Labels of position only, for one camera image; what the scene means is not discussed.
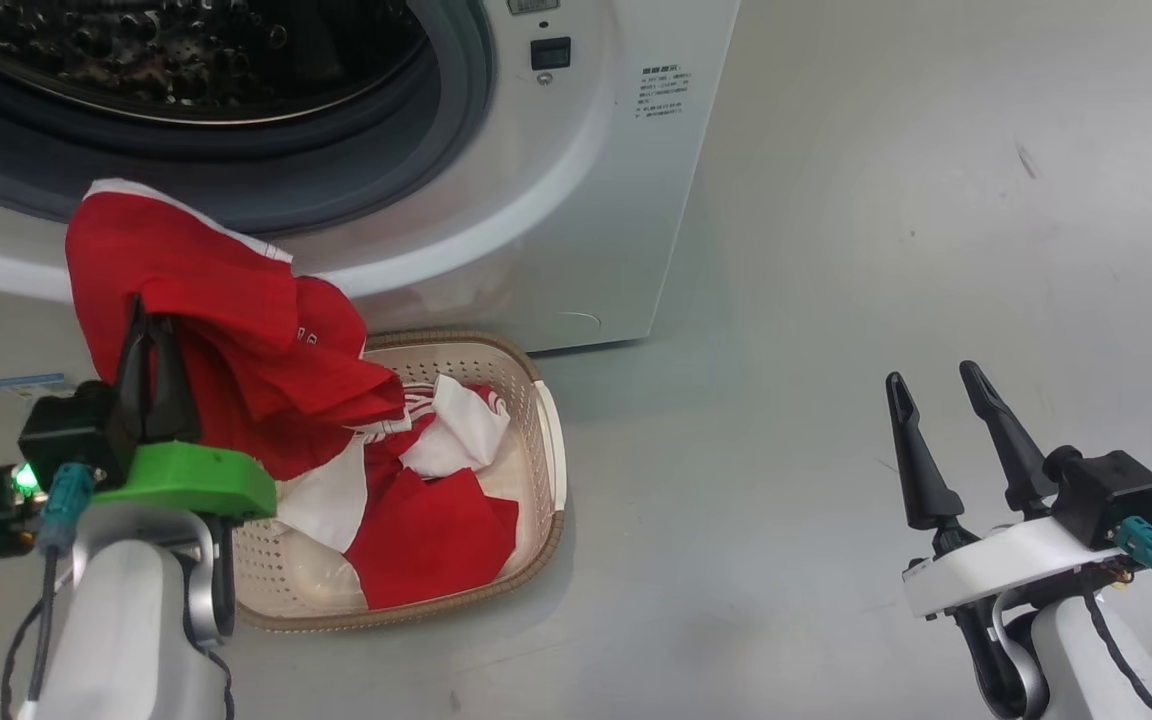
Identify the cream perforated laundry basket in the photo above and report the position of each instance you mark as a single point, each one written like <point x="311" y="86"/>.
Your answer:
<point x="536" y="450"/>

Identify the white front-load washing machine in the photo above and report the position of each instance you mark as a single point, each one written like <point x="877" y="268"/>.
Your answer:
<point x="576" y="230"/>

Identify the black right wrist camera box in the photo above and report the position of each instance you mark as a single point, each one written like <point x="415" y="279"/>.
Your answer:
<point x="1106" y="495"/>

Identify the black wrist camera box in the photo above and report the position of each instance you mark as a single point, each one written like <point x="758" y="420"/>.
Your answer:
<point x="1106" y="495"/>
<point x="71" y="430"/>

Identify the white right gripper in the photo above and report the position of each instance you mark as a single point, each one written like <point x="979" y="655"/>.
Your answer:
<point x="996" y="560"/>

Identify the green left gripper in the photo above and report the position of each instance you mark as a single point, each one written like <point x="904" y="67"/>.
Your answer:
<point x="196" y="480"/>

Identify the blue energy label sticker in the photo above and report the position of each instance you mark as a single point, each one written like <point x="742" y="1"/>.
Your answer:
<point x="31" y="385"/>

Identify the red jersey with white trim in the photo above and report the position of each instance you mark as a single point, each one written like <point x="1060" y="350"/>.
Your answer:
<point x="216" y="300"/>

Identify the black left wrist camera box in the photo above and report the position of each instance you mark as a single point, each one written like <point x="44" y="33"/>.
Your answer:
<point x="71" y="430"/>

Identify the warning sticker on washer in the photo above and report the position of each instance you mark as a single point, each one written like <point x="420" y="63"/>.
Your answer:
<point x="533" y="5"/>

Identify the printed text label on washer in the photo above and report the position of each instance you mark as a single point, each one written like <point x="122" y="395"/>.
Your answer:
<point x="666" y="92"/>

